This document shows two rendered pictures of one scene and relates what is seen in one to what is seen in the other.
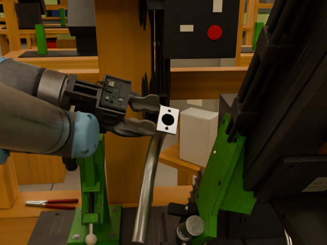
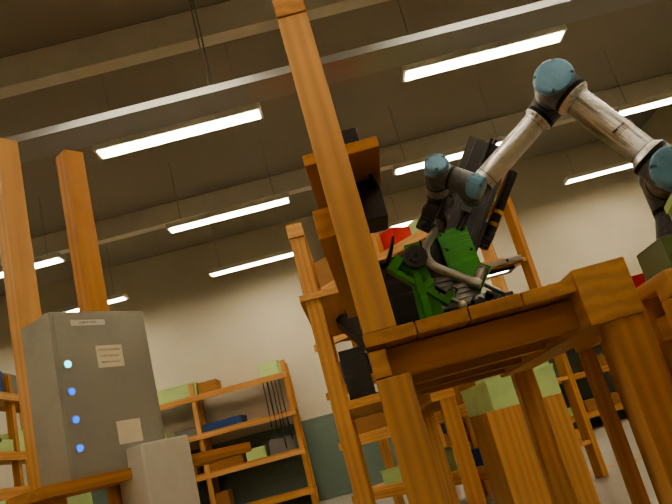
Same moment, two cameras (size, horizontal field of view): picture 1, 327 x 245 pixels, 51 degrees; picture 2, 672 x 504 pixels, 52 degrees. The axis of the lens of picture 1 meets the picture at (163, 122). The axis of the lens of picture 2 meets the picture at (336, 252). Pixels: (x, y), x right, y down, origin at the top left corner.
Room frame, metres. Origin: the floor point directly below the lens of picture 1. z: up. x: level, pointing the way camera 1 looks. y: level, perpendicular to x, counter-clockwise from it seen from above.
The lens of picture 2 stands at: (0.82, 2.29, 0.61)
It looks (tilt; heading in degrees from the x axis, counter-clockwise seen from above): 16 degrees up; 275
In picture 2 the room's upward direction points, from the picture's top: 15 degrees counter-clockwise
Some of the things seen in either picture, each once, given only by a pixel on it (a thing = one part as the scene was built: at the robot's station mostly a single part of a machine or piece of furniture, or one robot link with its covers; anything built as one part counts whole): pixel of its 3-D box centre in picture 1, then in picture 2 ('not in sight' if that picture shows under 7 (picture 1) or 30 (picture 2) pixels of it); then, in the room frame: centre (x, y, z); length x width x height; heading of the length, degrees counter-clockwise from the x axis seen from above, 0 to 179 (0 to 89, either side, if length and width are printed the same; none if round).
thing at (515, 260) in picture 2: (313, 202); (468, 276); (0.56, -0.29, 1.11); 0.39 x 0.16 x 0.03; 4
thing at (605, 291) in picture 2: not in sight; (544, 334); (0.38, -0.23, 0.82); 1.50 x 0.14 x 0.15; 94
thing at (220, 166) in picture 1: (233, 170); (458, 255); (0.59, -0.14, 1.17); 0.13 x 0.12 x 0.20; 94
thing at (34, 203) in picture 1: (51, 203); not in sight; (0.88, 0.34, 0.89); 0.16 x 0.05 x 0.01; 88
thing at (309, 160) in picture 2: not in sight; (349, 198); (0.92, -0.19, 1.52); 0.90 x 0.25 x 0.04; 94
